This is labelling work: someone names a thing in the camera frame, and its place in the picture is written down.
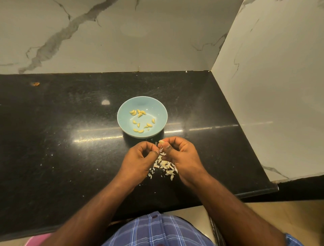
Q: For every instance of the light blue bowl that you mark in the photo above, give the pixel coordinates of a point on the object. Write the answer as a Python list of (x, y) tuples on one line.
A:
[(160, 127)]

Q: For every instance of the person's right hand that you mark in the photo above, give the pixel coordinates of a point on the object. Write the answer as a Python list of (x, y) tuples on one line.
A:
[(185, 159)]

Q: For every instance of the person's left hand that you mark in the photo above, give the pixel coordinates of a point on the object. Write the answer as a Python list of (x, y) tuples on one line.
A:
[(134, 165)]

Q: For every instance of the person's left forearm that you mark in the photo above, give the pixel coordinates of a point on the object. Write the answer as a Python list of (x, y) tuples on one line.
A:
[(86, 222)]

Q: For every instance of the pink plastic bucket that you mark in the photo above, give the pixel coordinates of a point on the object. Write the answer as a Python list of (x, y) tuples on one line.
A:
[(38, 240)]

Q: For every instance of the person's right forearm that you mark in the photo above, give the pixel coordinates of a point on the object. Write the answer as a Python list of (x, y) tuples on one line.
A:
[(240, 217)]

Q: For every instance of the small orange scrap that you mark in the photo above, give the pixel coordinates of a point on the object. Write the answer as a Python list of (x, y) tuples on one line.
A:
[(34, 83)]

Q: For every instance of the blue plaid shirt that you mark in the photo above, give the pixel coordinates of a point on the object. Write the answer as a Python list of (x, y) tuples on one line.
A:
[(161, 235)]

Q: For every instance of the pile of garlic skins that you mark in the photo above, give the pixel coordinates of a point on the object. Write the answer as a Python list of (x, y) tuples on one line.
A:
[(166, 166)]

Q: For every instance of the cluster of peeled garlic cloves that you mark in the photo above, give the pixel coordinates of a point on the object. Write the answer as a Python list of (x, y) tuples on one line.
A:
[(140, 112)]

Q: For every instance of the small garlic clove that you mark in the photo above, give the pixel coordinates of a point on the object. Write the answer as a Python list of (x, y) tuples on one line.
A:
[(160, 143)]

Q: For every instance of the black cabinet trim strip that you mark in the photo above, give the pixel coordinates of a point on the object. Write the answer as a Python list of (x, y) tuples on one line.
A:
[(216, 233)]

